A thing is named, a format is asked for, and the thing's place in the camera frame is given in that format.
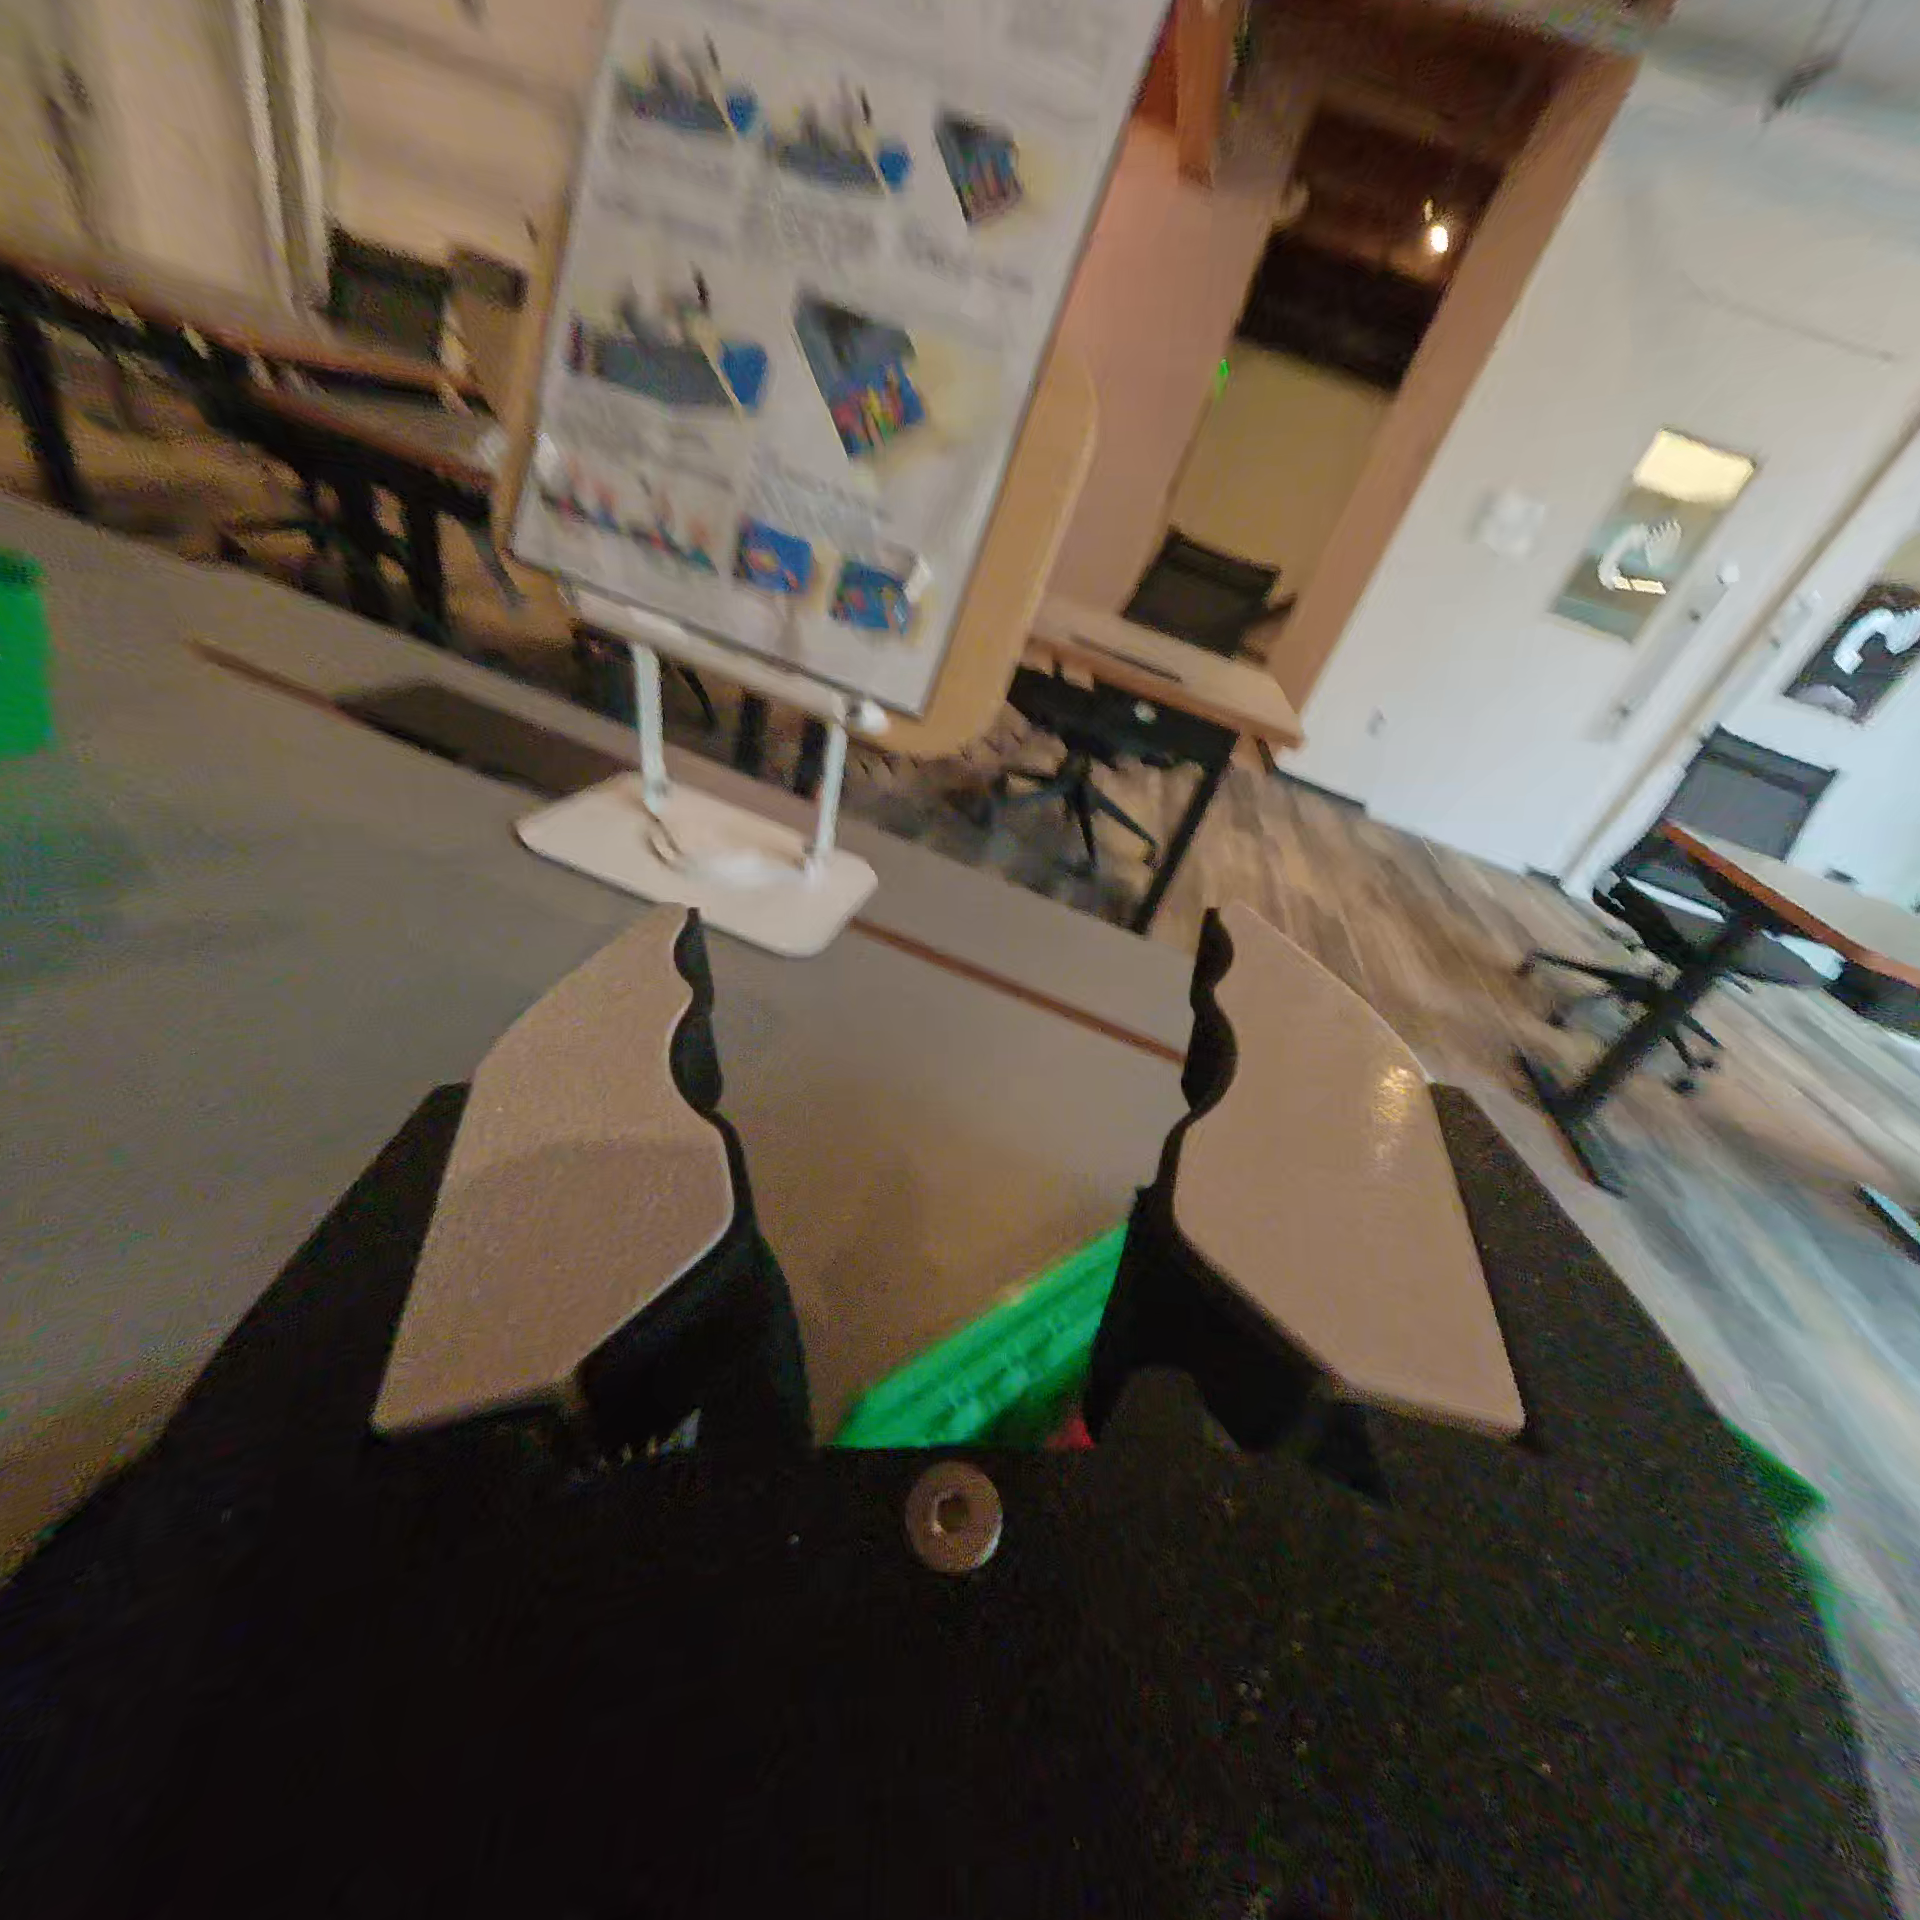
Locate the black office chair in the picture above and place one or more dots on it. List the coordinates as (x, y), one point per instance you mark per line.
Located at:
(1201, 594)
(1755, 794)

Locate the instruction poster board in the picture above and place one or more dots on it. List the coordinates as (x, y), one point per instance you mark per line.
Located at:
(1022, 569)

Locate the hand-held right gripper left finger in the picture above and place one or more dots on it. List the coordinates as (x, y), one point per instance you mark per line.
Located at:
(571, 1214)

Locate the wooden desk black legs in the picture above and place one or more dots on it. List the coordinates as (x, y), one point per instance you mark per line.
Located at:
(1801, 901)
(376, 429)
(1169, 677)

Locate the laminated instruction sheet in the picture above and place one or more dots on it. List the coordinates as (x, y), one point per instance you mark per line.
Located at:
(781, 377)

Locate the green plastic bin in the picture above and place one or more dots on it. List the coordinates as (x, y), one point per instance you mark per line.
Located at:
(23, 660)
(991, 1350)

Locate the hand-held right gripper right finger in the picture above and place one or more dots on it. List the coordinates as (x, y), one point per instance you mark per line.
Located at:
(1322, 1214)

